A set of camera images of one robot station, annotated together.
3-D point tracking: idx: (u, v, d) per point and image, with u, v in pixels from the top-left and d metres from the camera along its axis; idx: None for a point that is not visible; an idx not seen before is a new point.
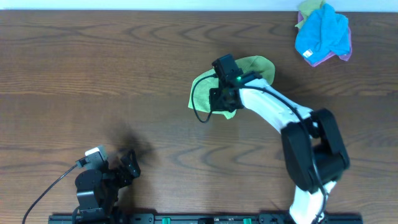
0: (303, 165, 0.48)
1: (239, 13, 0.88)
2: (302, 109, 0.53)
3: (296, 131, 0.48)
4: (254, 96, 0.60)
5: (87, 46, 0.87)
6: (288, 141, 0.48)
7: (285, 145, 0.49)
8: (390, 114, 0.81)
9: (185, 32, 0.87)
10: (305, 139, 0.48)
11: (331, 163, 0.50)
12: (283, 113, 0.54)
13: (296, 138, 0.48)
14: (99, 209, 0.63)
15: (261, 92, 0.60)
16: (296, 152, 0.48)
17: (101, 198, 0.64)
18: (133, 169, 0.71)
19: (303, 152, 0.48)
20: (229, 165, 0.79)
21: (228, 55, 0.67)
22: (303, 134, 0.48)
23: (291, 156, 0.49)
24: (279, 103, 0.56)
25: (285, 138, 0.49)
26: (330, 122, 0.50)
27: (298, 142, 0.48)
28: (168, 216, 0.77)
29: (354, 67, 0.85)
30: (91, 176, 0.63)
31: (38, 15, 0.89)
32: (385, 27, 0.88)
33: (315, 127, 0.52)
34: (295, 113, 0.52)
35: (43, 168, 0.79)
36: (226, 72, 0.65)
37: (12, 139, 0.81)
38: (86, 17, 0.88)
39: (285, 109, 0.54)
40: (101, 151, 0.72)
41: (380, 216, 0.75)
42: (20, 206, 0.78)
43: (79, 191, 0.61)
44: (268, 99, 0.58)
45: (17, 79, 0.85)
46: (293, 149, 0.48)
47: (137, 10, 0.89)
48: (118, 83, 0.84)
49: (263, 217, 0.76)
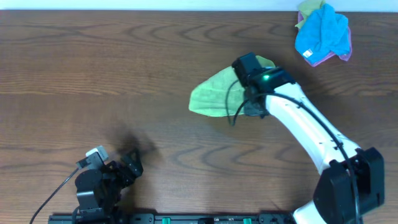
0: (340, 206, 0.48)
1: (239, 14, 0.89)
2: (348, 147, 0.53)
3: (339, 175, 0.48)
4: (290, 112, 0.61)
5: (87, 46, 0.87)
6: (331, 184, 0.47)
7: (326, 185, 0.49)
8: (392, 114, 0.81)
9: (185, 32, 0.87)
10: (347, 182, 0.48)
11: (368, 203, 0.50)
12: (326, 144, 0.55)
13: (340, 182, 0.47)
14: (99, 209, 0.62)
15: (298, 107, 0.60)
16: (337, 195, 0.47)
17: (101, 198, 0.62)
18: (135, 168, 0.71)
19: (344, 194, 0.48)
20: (229, 165, 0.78)
21: (250, 55, 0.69)
22: (346, 178, 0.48)
23: (329, 197, 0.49)
24: (321, 130, 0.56)
25: (328, 180, 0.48)
26: (377, 164, 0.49)
27: (342, 185, 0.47)
28: (168, 216, 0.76)
29: (354, 67, 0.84)
30: (91, 175, 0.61)
31: (39, 15, 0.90)
32: (385, 27, 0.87)
33: (357, 164, 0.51)
34: (339, 149, 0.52)
35: (43, 168, 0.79)
36: (248, 72, 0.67)
37: (12, 139, 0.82)
38: (86, 18, 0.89)
39: (328, 139, 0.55)
40: (101, 151, 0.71)
41: (382, 217, 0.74)
42: (19, 206, 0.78)
43: (79, 191, 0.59)
44: (308, 122, 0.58)
45: (18, 79, 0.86)
46: (335, 191, 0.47)
47: (137, 10, 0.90)
48: (118, 83, 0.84)
49: (263, 217, 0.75)
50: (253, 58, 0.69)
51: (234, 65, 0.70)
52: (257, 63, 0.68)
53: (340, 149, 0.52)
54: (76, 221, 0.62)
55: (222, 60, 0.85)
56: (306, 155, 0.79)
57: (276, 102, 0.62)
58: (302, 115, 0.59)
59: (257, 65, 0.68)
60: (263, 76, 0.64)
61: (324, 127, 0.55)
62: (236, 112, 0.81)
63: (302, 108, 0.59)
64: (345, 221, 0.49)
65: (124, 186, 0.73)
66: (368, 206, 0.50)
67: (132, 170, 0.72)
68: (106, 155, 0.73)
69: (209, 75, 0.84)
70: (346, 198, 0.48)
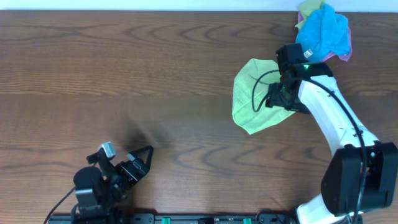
0: (344, 188, 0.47)
1: (239, 14, 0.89)
2: (367, 137, 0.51)
3: (352, 156, 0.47)
4: (315, 98, 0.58)
5: (87, 46, 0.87)
6: (341, 163, 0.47)
7: (335, 165, 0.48)
8: (391, 114, 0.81)
9: (186, 32, 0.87)
10: (359, 166, 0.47)
11: (373, 198, 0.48)
12: (346, 130, 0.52)
13: (351, 163, 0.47)
14: (99, 206, 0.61)
15: (327, 95, 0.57)
16: (344, 177, 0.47)
17: (101, 195, 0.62)
18: (140, 167, 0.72)
19: (352, 177, 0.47)
20: (229, 165, 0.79)
21: (297, 45, 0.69)
22: (358, 162, 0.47)
23: (336, 178, 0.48)
24: (344, 117, 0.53)
25: (339, 158, 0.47)
26: (392, 160, 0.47)
27: (352, 167, 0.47)
28: (168, 216, 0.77)
29: (354, 67, 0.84)
30: (90, 173, 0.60)
31: (38, 15, 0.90)
32: (385, 27, 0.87)
33: (372, 157, 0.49)
34: (357, 137, 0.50)
35: (43, 168, 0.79)
36: (291, 59, 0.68)
37: (12, 139, 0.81)
38: (86, 18, 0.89)
39: (348, 126, 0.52)
40: (107, 148, 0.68)
41: (380, 216, 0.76)
42: (19, 206, 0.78)
43: (78, 188, 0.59)
44: (333, 108, 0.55)
45: (17, 79, 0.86)
46: (342, 172, 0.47)
47: (137, 10, 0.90)
48: (118, 83, 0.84)
49: (263, 217, 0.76)
50: (300, 48, 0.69)
51: (279, 53, 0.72)
52: (302, 55, 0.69)
53: (359, 137, 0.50)
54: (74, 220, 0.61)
55: (222, 60, 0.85)
56: (306, 155, 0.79)
57: (307, 88, 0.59)
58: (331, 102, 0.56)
59: (301, 56, 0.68)
60: (305, 65, 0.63)
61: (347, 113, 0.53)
62: None
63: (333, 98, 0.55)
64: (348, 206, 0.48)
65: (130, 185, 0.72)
66: (372, 200, 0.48)
67: (138, 169, 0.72)
68: (113, 152, 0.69)
69: (209, 75, 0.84)
70: (352, 181, 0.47)
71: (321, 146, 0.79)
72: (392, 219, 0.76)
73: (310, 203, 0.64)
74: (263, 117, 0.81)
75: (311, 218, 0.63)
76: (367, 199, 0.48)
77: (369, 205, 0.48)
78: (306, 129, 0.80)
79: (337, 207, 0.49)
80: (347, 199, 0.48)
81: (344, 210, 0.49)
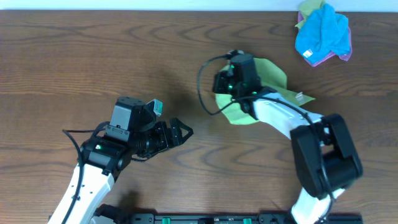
0: (311, 167, 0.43)
1: (239, 13, 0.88)
2: (313, 116, 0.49)
3: (305, 134, 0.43)
4: (265, 107, 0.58)
5: (87, 46, 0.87)
6: (297, 143, 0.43)
7: (293, 146, 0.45)
8: (391, 114, 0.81)
9: (185, 32, 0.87)
10: (313, 141, 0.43)
11: (342, 170, 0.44)
12: (295, 118, 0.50)
13: (306, 140, 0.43)
14: (127, 133, 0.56)
15: (275, 102, 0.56)
16: (304, 154, 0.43)
17: (132, 126, 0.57)
18: (175, 134, 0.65)
19: (312, 154, 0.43)
20: (229, 165, 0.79)
21: (250, 60, 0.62)
22: (313, 137, 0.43)
23: (300, 159, 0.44)
24: (291, 111, 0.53)
25: (294, 139, 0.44)
26: (340, 129, 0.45)
27: (308, 144, 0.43)
28: (168, 216, 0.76)
29: (354, 67, 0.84)
30: (135, 101, 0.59)
31: (38, 15, 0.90)
32: (385, 26, 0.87)
33: (328, 133, 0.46)
34: (305, 118, 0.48)
35: (43, 168, 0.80)
36: (244, 80, 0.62)
37: (12, 139, 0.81)
38: (86, 17, 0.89)
39: (295, 115, 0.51)
40: (157, 104, 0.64)
41: (380, 216, 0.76)
42: (19, 206, 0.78)
43: (120, 104, 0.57)
44: (282, 109, 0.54)
45: (17, 79, 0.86)
46: (301, 150, 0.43)
47: (136, 10, 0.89)
48: (118, 83, 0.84)
49: (263, 217, 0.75)
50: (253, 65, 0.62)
51: (232, 63, 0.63)
52: (255, 72, 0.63)
53: (306, 118, 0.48)
54: (94, 134, 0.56)
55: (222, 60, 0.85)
56: None
57: (260, 106, 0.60)
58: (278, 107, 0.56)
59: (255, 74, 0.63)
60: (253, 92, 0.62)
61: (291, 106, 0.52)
62: None
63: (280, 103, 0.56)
64: (323, 186, 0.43)
65: (157, 148, 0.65)
66: (343, 174, 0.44)
67: (173, 136, 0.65)
68: (160, 112, 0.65)
69: (209, 75, 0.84)
70: (314, 158, 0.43)
71: None
72: (393, 219, 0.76)
73: (300, 198, 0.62)
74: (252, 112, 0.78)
75: (301, 211, 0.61)
76: (337, 175, 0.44)
77: (341, 180, 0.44)
78: None
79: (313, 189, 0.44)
80: (319, 177, 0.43)
81: (322, 190, 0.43)
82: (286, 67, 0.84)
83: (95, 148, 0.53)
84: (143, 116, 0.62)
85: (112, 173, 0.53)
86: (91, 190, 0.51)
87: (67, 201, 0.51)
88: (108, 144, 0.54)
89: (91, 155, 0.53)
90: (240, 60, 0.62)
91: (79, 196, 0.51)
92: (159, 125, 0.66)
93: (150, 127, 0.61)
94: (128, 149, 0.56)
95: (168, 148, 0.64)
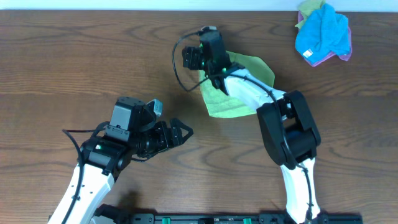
0: (276, 140, 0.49)
1: (239, 13, 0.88)
2: (277, 93, 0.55)
3: (268, 111, 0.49)
4: (236, 85, 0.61)
5: (87, 46, 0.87)
6: (263, 120, 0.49)
7: (260, 123, 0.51)
8: (391, 114, 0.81)
9: (185, 32, 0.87)
10: (277, 117, 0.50)
11: (303, 140, 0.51)
12: (260, 96, 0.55)
13: (270, 116, 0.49)
14: (127, 133, 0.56)
15: (244, 80, 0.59)
16: (270, 130, 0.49)
17: (132, 126, 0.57)
18: (175, 134, 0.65)
19: (276, 129, 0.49)
20: (229, 165, 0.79)
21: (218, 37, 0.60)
22: (275, 114, 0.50)
23: (265, 132, 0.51)
24: (258, 88, 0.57)
25: (260, 117, 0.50)
26: (300, 103, 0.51)
27: (272, 121, 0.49)
28: (168, 216, 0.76)
29: (354, 67, 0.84)
30: (135, 101, 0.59)
31: (38, 15, 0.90)
32: (386, 26, 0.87)
33: (289, 108, 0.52)
34: (268, 96, 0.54)
35: (43, 168, 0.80)
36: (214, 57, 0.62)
37: (13, 139, 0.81)
38: (86, 17, 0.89)
39: (261, 93, 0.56)
40: (157, 104, 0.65)
41: (380, 216, 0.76)
42: (19, 206, 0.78)
43: (120, 104, 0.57)
44: (250, 88, 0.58)
45: (17, 79, 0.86)
46: (267, 126, 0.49)
47: (136, 10, 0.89)
48: (118, 83, 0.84)
49: (263, 217, 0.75)
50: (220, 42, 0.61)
51: (201, 42, 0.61)
52: (223, 49, 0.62)
53: (270, 96, 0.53)
54: (94, 134, 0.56)
55: None
56: None
57: (230, 84, 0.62)
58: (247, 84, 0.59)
59: (224, 51, 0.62)
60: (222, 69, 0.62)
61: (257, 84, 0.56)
62: None
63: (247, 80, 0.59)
64: (286, 155, 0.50)
65: (157, 148, 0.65)
66: (303, 144, 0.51)
67: (173, 136, 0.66)
68: (160, 112, 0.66)
69: None
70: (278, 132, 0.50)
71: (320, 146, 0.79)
72: (393, 219, 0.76)
73: (287, 193, 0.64)
74: (231, 107, 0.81)
75: (291, 203, 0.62)
76: (298, 145, 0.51)
77: (301, 148, 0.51)
78: None
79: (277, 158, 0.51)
80: (283, 148, 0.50)
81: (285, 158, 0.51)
82: (286, 67, 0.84)
83: (95, 148, 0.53)
84: (144, 115, 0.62)
85: (112, 173, 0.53)
86: (91, 190, 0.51)
87: (67, 200, 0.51)
88: (108, 144, 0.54)
89: (91, 155, 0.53)
90: (208, 38, 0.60)
91: (79, 197, 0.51)
92: (159, 125, 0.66)
93: (150, 127, 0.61)
94: (128, 149, 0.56)
95: (168, 148, 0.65)
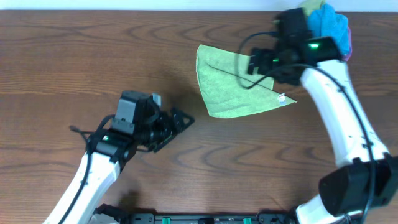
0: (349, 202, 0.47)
1: (239, 13, 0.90)
2: (377, 149, 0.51)
3: (358, 172, 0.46)
4: (325, 89, 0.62)
5: (87, 46, 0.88)
6: (348, 180, 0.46)
7: (340, 177, 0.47)
8: (393, 114, 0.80)
9: (185, 33, 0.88)
10: (363, 182, 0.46)
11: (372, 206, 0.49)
12: (358, 140, 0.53)
13: (357, 179, 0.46)
14: (132, 126, 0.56)
15: (339, 91, 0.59)
16: (350, 191, 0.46)
17: (137, 119, 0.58)
18: None
19: (356, 192, 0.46)
20: (229, 165, 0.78)
21: (298, 11, 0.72)
22: (364, 177, 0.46)
23: (340, 190, 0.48)
24: (356, 123, 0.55)
25: (345, 174, 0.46)
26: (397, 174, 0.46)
27: (357, 183, 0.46)
28: (168, 216, 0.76)
29: (354, 66, 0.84)
30: (139, 94, 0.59)
31: (40, 15, 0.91)
32: (384, 27, 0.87)
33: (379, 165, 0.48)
34: (366, 148, 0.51)
35: (42, 168, 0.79)
36: (293, 32, 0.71)
37: (12, 138, 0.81)
38: (86, 18, 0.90)
39: (359, 134, 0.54)
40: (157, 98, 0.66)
41: None
42: (17, 207, 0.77)
43: (124, 98, 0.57)
44: (343, 104, 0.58)
45: (17, 79, 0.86)
46: (349, 188, 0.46)
47: (136, 10, 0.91)
48: (118, 82, 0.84)
49: (263, 217, 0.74)
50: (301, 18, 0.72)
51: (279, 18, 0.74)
52: (304, 26, 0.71)
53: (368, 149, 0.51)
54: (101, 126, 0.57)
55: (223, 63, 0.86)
56: (308, 155, 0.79)
57: (318, 81, 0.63)
58: (341, 100, 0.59)
59: (306, 28, 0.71)
60: (311, 45, 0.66)
61: (357, 117, 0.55)
62: (248, 101, 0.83)
63: (342, 93, 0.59)
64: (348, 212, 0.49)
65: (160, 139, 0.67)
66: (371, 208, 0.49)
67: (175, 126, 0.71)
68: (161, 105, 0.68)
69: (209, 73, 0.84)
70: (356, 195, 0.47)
71: (320, 146, 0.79)
72: None
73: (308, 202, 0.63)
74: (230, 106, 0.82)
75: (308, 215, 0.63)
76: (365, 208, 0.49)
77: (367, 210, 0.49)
78: (306, 129, 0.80)
79: (336, 212, 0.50)
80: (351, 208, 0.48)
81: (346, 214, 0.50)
82: None
83: (102, 139, 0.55)
84: (148, 108, 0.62)
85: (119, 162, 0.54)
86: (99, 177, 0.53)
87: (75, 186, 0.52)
88: (115, 135, 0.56)
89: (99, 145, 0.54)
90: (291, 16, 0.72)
91: (87, 182, 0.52)
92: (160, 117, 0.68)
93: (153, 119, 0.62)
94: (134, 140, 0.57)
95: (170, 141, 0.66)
